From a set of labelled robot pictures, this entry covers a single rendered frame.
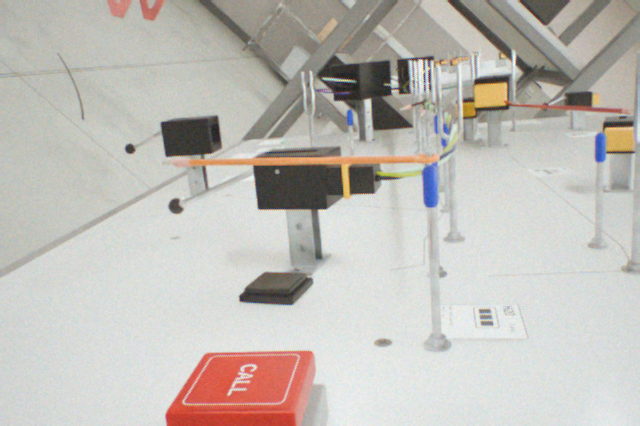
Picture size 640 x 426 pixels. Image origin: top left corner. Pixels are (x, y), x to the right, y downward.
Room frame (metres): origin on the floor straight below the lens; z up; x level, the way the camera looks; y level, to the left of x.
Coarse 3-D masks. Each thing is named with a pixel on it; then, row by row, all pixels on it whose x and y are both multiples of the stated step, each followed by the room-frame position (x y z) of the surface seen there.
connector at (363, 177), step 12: (336, 168) 0.44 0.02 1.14; (348, 168) 0.44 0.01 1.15; (360, 168) 0.44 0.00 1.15; (372, 168) 0.44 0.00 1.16; (336, 180) 0.44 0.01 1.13; (348, 180) 0.44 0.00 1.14; (360, 180) 0.44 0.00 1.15; (372, 180) 0.44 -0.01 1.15; (336, 192) 0.44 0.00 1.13; (360, 192) 0.44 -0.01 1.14; (372, 192) 0.44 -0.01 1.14
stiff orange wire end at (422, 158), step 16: (176, 160) 0.35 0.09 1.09; (192, 160) 0.35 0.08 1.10; (208, 160) 0.35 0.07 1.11; (224, 160) 0.34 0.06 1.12; (240, 160) 0.34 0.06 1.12; (256, 160) 0.34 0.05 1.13; (272, 160) 0.34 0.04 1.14; (288, 160) 0.33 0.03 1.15; (304, 160) 0.33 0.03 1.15; (320, 160) 0.33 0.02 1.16; (336, 160) 0.33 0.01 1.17; (352, 160) 0.32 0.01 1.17; (368, 160) 0.32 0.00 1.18; (384, 160) 0.32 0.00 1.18; (400, 160) 0.32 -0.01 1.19; (416, 160) 0.31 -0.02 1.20; (432, 160) 0.31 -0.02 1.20
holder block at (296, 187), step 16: (256, 176) 0.44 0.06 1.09; (272, 176) 0.44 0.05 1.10; (288, 176) 0.44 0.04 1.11; (304, 176) 0.43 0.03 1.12; (320, 176) 0.43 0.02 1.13; (256, 192) 0.44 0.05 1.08; (272, 192) 0.44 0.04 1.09; (288, 192) 0.44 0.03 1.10; (304, 192) 0.44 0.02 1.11; (320, 192) 0.43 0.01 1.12; (272, 208) 0.44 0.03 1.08; (288, 208) 0.44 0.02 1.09; (304, 208) 0.44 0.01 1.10; (320, 208) 0.43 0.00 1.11
